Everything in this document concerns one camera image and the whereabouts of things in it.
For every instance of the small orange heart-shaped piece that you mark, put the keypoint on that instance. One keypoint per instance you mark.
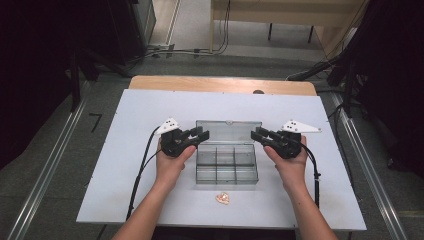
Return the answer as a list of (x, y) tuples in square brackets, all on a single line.
[(222, 198)]

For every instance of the clear plastic compartment box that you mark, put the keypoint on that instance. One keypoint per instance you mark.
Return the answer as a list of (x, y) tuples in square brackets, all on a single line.
[(226, 163)]

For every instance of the dark cabinet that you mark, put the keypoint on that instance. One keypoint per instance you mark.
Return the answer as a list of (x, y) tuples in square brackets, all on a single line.
[(133, 26)]

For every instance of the dark round table grommet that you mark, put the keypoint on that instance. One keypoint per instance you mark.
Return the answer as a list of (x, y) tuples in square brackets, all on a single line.
[(258, 92)]

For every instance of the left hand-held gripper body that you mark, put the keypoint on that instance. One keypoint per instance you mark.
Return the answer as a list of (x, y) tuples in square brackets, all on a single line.
[(173, 143)]

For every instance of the black metal stand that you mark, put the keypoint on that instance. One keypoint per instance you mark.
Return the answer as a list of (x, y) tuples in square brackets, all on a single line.
[(348, 86)]

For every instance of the person's right hand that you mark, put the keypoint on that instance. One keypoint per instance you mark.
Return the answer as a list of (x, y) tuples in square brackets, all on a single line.
[(293, 171)]

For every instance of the wooden table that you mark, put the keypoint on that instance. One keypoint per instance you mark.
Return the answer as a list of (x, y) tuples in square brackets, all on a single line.
[(216, 85)]

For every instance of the beige wooden desk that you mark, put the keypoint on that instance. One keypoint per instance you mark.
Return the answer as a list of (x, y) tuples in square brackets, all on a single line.
[(283, 13)]

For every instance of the metal floor rail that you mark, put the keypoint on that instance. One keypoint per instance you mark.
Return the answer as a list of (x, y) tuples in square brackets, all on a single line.
[(50, 166), (366, 160)]

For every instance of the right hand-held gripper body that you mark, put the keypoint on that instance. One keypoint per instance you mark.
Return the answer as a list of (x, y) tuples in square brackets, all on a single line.
[(286, 145)]

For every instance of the person's left hand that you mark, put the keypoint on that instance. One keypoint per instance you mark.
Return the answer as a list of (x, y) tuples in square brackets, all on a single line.
[(170, 170)]

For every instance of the black curtain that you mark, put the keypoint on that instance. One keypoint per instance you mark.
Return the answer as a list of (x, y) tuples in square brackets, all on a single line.
[(30, 83), (396, 83)]

